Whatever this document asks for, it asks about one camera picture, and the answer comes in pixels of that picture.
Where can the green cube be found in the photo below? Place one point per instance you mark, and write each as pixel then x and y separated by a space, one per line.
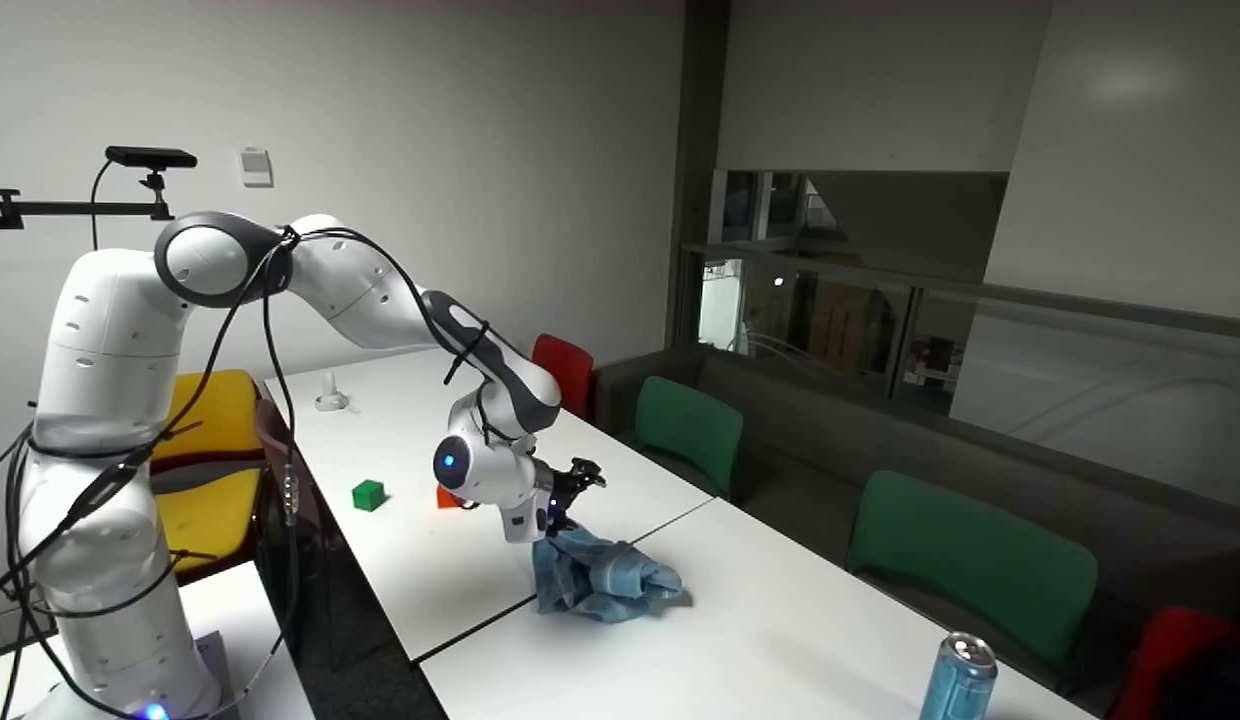
pixel 370 497

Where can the yellow chair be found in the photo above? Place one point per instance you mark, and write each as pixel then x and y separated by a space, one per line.
pixel 213 515

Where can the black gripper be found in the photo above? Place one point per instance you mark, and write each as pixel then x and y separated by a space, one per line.
pixel 556 493

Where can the white wall thermostat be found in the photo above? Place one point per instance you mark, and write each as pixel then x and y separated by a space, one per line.
pixel 257 166

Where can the small clear table object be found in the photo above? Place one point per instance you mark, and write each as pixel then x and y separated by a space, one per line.
pixel 334 396

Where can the black camera on boom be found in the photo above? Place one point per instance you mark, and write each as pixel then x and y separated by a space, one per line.
pixel 150 156

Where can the red chair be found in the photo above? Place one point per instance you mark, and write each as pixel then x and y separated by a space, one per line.
pixel 1164 660
pixel 572 366

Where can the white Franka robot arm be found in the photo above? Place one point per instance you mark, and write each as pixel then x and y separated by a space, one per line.
pixel 107 344

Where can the green chair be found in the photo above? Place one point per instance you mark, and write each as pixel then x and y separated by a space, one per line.
pixel 972 562
pixel 684 430

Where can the blue checked cloth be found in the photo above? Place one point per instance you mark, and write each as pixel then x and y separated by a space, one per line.
pixel 605 580

